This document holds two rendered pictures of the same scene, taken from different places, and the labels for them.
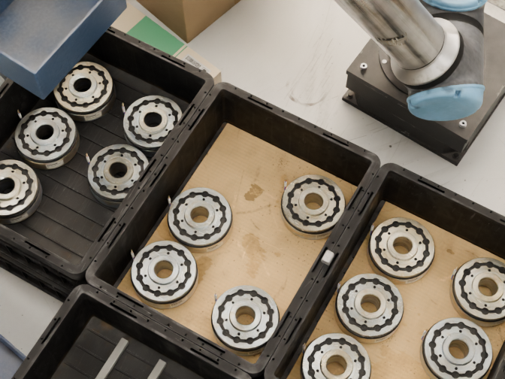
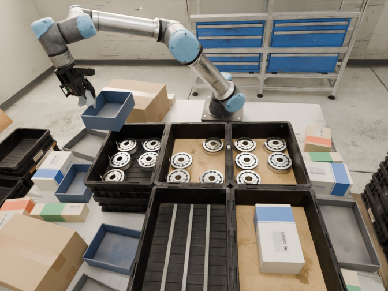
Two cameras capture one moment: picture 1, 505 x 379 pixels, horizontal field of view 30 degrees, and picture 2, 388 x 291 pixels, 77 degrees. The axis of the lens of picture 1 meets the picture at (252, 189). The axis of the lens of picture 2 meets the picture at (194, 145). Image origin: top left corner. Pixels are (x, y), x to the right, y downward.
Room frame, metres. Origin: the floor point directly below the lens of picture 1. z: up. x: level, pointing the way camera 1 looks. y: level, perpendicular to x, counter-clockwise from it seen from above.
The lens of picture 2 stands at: (-0.13, 0.31, 1.68)
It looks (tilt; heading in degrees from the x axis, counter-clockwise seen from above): 43 degrees down; 339
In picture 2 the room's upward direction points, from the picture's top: 6 degrees counter-clockwise
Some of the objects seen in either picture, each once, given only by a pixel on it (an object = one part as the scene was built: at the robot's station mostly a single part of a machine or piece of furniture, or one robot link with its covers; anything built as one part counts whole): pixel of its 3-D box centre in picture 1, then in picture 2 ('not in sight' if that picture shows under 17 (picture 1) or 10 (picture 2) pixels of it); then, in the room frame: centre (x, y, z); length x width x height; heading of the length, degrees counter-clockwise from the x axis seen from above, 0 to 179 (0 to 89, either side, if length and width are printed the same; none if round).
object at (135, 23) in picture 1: (164, 55); not in sight; (1.02, 0.17, 0.73); 0.24 x 0.06 x 0.06; 49
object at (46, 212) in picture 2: not in sight; (60, 212); (0.72, 0.68, 0.73); 0.24 x 0.06 x 0.06; 62
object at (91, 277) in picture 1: (237, 219); (195, 151); (0.59, 0.02, 0.92); 0.40 x 0.30 x 0.02; 150
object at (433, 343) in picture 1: (458, 350); (279, 160); (0.41, -0.30, 0.86); 0.10 x 0.10 x 0.01
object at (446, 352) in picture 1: (458, 349); (279, 160); (0.41, -0.30, 0.86); 0.05 x 0.05 x 0.01
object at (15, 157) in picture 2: not in sight; (32, 166); (1.60, 1.00, 0.37); 0.40 x 0.30 x 0.45; 145
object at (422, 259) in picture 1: (401, 247); (245, 144); (0.57, -0.23, 0.86); 0.10 x 0.10 x 0.01
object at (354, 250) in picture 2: not in sight; (338, 231); (0.08, -0.35, 0.73); 0.27 x 0.20 x 0.05; 146
